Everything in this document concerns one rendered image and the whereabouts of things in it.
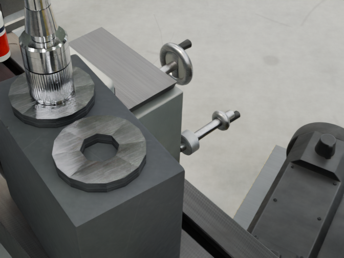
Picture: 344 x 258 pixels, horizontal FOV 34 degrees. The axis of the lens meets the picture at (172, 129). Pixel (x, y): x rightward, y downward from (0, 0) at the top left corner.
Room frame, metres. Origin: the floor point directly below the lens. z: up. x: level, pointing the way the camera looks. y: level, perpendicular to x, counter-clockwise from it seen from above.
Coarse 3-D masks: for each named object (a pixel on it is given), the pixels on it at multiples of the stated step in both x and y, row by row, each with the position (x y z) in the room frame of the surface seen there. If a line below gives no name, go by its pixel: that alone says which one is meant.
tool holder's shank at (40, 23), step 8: (24, 0) 0.43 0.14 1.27; (32, 0) 0.43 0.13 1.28; (40, 0) 0.43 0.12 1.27; (48, 0) 0.44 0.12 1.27; (24, 8) 0.44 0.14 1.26; (32, 8) 0.43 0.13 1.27; (40, 8) 0.43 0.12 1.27; (48, 8) 0.43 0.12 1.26; (32, 16) 0.43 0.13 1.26; (40, 16) 0.43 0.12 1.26; (48, 16) 0.43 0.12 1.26; (32, 24) 0.43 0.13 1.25; (40, 24) 0.43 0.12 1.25; (48, 24) 0.43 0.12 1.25; (56, 24) 0.44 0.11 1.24; (32, 32) 0.43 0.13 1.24; (40, 32) 0.42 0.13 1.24; (48, 32) 0.43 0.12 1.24; (40, 40) 0.43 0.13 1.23; (48, 40) 0.43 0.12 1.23
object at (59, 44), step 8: (24, 32) 0.44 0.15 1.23; (56, 32) 0.45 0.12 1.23; (64, 32) 0.45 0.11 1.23; (24, 40) 0.43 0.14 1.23; (32, 40) 0.43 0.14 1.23; (56, 40) 0.43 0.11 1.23; (64, 40) 0.43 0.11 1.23; (24, 48) 0.42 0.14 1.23; (32, 48) 0.42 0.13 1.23; (40, 48) 0.42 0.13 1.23; (48, 48) 0.42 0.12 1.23; (56, 48) 0.42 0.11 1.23; (64, 48) 0.43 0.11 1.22; (32, 56) 0.42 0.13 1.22; (40, 56) 0.42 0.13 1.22; (48, 56) 0.42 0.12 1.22
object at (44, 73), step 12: (24, 60) 0.42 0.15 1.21; (36, 60) 0.42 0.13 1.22; (48, 60) 0.42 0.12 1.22; (60, 60) 0.42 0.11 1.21; (36, 72) 0.42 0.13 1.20; (48, 72) 0.42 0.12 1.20; (60, 72) 0.42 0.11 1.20; (72, 72) 0.44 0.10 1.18; (36, 84) 0.42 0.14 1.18; (48, 84) 0.42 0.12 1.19; (60, 84) 0.42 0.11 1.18; (72, 84) 0.44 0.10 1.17; (36, 96) 0.42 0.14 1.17; (48, 96) 0.42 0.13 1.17; (60, 96) 0.42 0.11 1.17
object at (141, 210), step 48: (0, 96) 0.44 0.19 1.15; (96, 96) 0.45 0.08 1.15; (0, 144) 0.43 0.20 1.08; (48, 144) 0.37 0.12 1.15; (96, 144) 0.38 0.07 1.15; (144, 144) 0.37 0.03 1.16; (48, 192) 0.32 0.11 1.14; (96, 192) 0.32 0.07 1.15; (144, 192) 0.32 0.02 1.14; (48, 240) 0.35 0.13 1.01; (96, 240) 0.29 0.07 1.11; (144, 240) 0.32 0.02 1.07
